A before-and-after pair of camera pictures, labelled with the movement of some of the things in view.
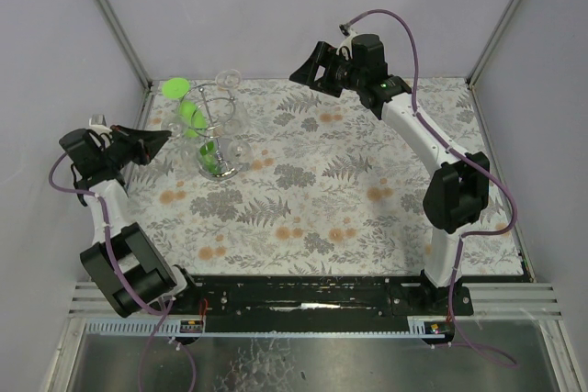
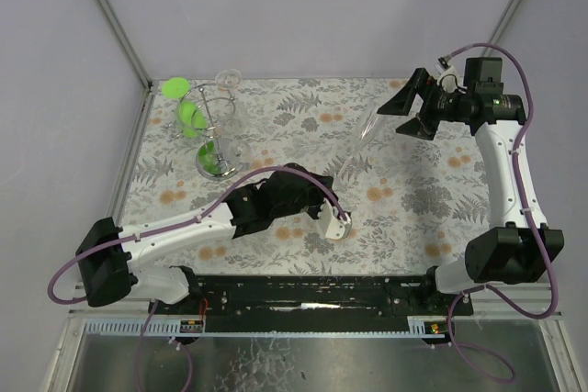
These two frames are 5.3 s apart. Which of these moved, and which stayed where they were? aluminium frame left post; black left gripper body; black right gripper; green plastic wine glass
Moved: black right gripper; black left gripper body
Stayed: aluminium frame left post; green plastic wine glass
